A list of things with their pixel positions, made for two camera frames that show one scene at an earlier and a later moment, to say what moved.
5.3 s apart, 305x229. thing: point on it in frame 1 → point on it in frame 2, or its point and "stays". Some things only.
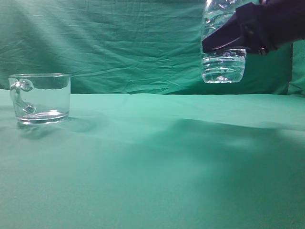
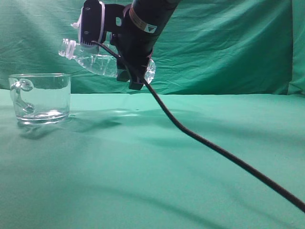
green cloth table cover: [156, 161] stays
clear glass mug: [40, 98] stays
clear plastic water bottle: [221, 66] → [101, 60]
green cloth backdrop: [138, 46] stays
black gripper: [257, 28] → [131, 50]
